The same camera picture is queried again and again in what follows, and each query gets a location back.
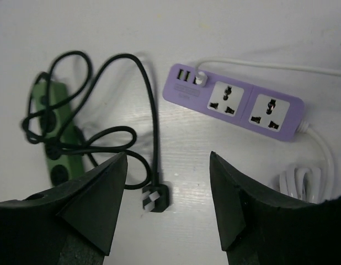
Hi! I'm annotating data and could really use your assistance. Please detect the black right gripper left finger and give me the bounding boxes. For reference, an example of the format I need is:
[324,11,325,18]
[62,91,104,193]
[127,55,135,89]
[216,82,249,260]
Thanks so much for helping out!
[0,153,128,264]

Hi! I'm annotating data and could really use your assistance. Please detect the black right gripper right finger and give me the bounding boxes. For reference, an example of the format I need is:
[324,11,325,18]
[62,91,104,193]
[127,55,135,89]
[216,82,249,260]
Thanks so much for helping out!
[209,152,341,264]

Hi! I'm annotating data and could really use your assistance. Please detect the white USB cable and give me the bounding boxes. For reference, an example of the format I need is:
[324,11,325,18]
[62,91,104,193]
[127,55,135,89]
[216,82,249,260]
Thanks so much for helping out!
[193,56,341,87]

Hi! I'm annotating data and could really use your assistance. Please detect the green power strip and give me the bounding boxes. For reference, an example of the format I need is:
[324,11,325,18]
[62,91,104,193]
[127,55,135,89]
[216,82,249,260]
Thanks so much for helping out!
[32,79,84,186]

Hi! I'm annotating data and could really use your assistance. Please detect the purple power strip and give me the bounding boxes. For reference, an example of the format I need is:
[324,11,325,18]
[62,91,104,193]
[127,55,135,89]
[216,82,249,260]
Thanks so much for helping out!
[163,63,306,141]

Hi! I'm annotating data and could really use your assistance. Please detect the white power strip cord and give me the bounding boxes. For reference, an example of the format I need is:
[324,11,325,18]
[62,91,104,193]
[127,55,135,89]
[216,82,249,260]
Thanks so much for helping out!
[278,121,337,205]

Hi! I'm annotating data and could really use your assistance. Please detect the black power cord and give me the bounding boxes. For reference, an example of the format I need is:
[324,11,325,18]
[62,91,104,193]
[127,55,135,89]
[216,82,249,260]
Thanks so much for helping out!
[21,50,171,213]

